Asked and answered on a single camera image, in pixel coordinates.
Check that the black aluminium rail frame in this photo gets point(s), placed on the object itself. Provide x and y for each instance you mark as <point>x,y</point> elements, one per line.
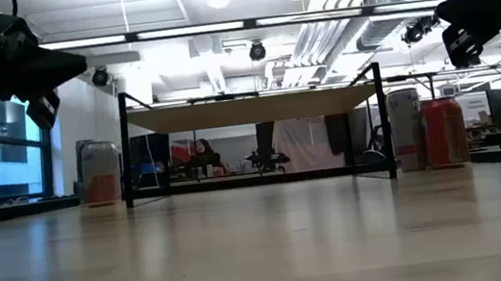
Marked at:
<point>22,209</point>

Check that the white Celsius Peach Vibe can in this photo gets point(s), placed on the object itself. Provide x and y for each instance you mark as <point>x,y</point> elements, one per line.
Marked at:
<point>406,129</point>

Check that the white orange beverage can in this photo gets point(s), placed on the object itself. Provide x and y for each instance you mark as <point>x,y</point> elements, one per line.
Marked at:
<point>99,172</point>

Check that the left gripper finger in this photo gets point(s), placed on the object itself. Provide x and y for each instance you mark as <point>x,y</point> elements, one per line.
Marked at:
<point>45,109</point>
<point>55,57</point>

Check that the wooden shelf black frame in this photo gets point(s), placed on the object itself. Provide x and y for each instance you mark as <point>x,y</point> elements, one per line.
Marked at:
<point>251,109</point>

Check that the person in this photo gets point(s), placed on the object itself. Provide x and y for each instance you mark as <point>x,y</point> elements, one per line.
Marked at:
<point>204,158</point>

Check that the red Fanta can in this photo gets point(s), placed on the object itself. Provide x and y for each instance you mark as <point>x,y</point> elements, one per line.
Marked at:
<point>444,132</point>

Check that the overhead light bar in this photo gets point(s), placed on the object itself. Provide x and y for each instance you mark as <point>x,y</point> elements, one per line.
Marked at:
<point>249,23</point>

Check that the black ceiling spotlight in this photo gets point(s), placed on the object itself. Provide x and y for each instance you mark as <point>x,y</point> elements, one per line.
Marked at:
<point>257,51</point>
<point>100,76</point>
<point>415,31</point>

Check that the white sign board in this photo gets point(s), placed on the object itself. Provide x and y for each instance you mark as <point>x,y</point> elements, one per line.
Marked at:
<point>471,106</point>

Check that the white hanging cloth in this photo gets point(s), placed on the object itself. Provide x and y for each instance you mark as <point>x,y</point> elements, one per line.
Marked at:
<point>309,145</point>

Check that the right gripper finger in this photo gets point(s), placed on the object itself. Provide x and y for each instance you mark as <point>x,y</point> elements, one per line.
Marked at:
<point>479,1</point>
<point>461,45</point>

